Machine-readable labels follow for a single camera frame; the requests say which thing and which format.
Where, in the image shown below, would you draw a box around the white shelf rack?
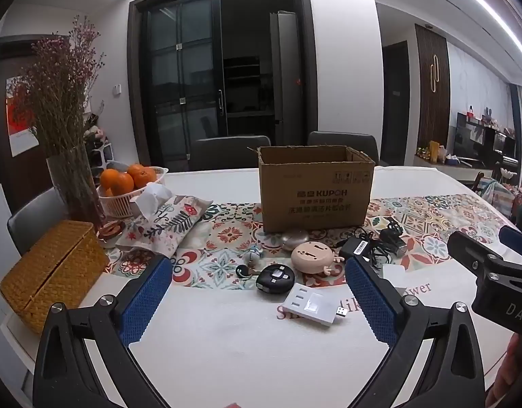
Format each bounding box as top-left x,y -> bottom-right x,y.
84,138 -> 115,171

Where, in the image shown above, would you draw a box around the patterned table runner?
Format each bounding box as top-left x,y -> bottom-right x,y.
103,193 -> 517,290

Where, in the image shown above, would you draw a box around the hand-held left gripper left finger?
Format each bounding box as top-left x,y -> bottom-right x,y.
32,255 -> 173,408

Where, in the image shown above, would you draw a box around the glass vase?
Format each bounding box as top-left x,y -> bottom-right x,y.
46,146 -> 107,231

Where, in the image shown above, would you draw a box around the grey refrigerator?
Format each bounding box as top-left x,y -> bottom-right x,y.
269,10 -> 309,147

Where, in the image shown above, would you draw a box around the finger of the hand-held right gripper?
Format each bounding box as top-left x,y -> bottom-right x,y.
498,224 -> 522,271
447,231 -> 505,278

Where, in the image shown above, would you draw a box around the beige round device with face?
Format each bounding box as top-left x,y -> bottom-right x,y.
291,240 -> 345,274

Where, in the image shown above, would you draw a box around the white plastic fruit basket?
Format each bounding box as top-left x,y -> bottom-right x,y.
96,166 -> 169,219

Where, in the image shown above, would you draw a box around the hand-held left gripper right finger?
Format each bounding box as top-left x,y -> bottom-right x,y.
345,257 -> 487,408

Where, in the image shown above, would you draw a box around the small brown dish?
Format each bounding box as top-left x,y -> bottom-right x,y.
97,220 -> 127,248

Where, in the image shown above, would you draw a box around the brown cardboard box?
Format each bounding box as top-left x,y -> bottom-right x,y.
258,145 -> 376,234

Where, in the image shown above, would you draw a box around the black television cabinet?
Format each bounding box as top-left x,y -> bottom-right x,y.
453,112 -> 522,179

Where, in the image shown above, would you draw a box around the dark grey chair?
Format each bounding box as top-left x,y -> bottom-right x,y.
189,135 -> 272,173
307,130 -> 380,167
6,186 -> 70,256

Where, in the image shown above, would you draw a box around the silver pebble-shaped mouse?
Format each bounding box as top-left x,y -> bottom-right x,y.
282,228 -> 311,251

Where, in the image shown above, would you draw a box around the black power adapter with cable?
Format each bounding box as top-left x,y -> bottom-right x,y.
365,218 -> 409,269

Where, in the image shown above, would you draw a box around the person's right hand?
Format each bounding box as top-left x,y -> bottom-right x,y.
486,332 -> 522,408

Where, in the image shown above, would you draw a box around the woven straw box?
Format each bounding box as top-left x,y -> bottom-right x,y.
0,220 -> 110,336

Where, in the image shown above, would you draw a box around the white tissue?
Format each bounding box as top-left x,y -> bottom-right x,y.
131,181 -> 173,218

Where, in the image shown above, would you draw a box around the floral fabric tissue cover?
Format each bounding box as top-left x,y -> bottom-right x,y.
115,194 -> 214,258

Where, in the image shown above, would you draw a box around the small white charger block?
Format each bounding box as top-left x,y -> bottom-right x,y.
382,263 -> 409,295

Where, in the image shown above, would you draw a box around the small blue white figurine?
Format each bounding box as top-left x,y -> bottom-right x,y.
243,246 -> 264,267

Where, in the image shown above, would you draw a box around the white usb hub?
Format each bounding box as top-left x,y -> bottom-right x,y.
276,283 -> 349,328

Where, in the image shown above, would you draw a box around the red wall poster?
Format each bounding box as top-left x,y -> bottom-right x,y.
5,74 -> 39,157

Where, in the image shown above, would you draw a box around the orange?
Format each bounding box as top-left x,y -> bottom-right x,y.
100,168 -> 134,199
127,163 -> 158,189

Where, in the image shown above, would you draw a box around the dried pink flowers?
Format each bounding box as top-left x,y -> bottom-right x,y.
9,14 -> 105,159

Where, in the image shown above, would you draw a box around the black round cable reel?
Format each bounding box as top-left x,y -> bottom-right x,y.
255,263 -> 297,295

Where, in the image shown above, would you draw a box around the dark wooden slatted panel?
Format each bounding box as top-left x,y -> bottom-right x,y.
415,23 -> 452,149

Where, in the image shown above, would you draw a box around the black glass sliding door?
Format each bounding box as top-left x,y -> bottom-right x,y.
138,0 -> 228,173

